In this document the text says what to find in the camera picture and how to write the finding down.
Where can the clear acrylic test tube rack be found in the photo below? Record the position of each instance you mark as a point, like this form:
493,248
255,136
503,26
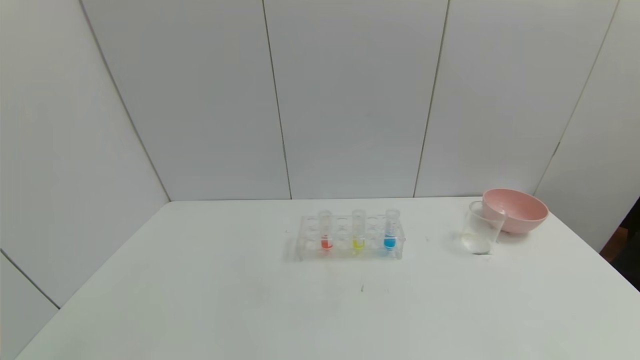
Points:
342,246

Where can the pink plastic bowl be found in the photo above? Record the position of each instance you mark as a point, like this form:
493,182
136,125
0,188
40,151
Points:
522,212

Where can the blue pigment test tube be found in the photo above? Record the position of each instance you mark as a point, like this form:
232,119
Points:
390,243

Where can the clear glass beaker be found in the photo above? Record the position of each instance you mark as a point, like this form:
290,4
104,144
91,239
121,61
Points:
479,237

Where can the yellow pigment test tube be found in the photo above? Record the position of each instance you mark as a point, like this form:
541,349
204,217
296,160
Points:
358,243

